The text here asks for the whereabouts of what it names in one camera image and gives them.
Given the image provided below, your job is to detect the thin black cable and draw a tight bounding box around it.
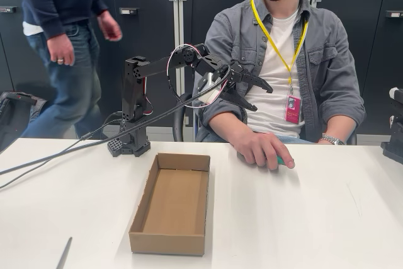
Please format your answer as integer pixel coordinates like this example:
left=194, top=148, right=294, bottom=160
left=0, top=112, right=123, bottom=190

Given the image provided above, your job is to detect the navy sweater man's right hand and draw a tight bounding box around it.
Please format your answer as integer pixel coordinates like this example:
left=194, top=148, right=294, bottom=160
left=47, top=34, right=76, bottom=67

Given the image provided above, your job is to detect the red white servo wire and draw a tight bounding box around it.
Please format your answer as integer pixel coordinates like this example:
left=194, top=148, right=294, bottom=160
left=166, top=43, right=232, bottom=109

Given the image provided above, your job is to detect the navy sweater man's right forearm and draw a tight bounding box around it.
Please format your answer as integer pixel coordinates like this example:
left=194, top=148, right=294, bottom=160
left=30, top=0, right=64, bottom=40

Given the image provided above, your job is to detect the brown cardboard box tray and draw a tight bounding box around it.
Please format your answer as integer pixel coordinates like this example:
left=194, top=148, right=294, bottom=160
left=128, top=152, right=211, bottom=256

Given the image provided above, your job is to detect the silver wristwatch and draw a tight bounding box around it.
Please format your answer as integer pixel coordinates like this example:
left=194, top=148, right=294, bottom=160
left=317, top=135, right=346, bottom=146

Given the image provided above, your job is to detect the thick grey cable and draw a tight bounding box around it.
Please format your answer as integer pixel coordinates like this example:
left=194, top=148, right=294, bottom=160
left=0, top=64, right=234, bottom=177

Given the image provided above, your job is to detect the seated man grey shirt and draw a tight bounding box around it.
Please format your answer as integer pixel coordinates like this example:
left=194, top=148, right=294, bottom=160
left=194, top=0, right=366, bottom=144

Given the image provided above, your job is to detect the seated man's left forearm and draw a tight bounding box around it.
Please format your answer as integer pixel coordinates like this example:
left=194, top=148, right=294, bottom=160
left=317, top=92, right=366, bottom=144

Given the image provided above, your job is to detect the green capped black marker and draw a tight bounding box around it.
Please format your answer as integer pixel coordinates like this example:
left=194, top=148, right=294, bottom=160
left=236, top=152, right=295, bottom=168

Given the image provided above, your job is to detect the seated man's right forearm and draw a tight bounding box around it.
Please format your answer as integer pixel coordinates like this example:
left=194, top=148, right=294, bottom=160
left=198, top=105, right=253, bottom=144

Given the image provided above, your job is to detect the yellow lanyard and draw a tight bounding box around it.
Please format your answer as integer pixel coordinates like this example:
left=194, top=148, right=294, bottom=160
left=250, top=0, right=309, bottom=96

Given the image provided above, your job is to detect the pink ID badge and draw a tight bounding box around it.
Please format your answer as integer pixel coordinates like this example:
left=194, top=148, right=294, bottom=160
left=285, top=94, right=300, bottom=124

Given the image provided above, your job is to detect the navy sweater man's left hand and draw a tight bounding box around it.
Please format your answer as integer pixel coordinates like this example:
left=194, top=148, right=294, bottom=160
left=96, top=10, right=123, bottom=42

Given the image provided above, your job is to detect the seated man's right hand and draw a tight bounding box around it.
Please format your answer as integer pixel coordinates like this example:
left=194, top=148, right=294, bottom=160
left=236, top=132, right=296, bottom=171

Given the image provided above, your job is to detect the black backpack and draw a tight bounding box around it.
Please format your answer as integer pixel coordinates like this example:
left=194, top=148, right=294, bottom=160
left=0, top=91, right=48, bottom=153

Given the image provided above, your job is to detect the grey flat strip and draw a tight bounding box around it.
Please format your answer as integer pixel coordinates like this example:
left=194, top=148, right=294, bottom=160
left=55, top=236, right=73, bottom=269

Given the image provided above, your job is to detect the dark grey metal cabinet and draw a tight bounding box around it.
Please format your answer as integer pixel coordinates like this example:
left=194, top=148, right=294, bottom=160
left=313, top=0, right=403, bottom=146
left=48, top=0, right=180, bottom=139
left=178, top=0, right=315, bottom=142
left=0, top=0, right=51, bottom=139

